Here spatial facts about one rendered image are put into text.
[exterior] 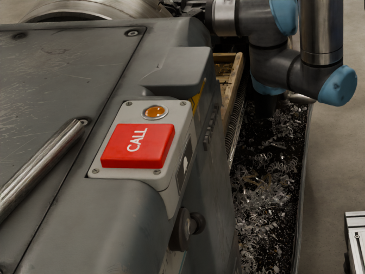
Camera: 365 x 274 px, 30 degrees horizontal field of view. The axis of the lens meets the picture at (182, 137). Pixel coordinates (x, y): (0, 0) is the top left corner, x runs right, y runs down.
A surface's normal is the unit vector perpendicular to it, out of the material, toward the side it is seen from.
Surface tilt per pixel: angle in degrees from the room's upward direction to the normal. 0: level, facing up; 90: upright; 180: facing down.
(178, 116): 0
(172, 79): 0
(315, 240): 0
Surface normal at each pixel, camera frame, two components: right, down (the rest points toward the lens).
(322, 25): -0.03, 0.57
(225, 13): -0.25, 0.04
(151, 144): -0.14, -0.82
